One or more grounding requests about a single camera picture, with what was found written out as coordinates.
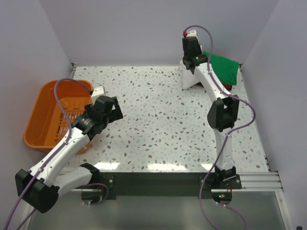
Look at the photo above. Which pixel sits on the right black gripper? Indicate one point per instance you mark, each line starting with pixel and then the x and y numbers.
pixel 199 47

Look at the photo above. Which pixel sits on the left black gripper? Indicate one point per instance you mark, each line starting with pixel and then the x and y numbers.
pixel 115 113

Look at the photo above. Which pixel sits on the white t shirt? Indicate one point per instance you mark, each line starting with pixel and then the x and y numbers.
pixel 189 79

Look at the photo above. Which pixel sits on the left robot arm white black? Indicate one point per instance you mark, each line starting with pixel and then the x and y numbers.
pixel 41 186

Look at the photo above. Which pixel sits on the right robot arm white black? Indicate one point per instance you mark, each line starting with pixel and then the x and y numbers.
pixel 223 112

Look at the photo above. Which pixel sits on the green folded t shirt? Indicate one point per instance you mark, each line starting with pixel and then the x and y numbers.
pixel 225 69

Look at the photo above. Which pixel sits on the red folded t shirt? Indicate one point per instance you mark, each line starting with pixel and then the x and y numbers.
pixel 228 87

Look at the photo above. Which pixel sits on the orange plastic basket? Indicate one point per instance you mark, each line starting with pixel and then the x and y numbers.
pixel 47 125

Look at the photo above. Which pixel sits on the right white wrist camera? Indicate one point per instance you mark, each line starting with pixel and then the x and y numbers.
pixel 192 33

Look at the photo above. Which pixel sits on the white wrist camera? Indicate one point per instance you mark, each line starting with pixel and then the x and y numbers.
pixel 98 91
pixel 192 33

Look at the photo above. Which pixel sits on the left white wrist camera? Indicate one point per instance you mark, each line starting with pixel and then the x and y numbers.
pixel 98 91

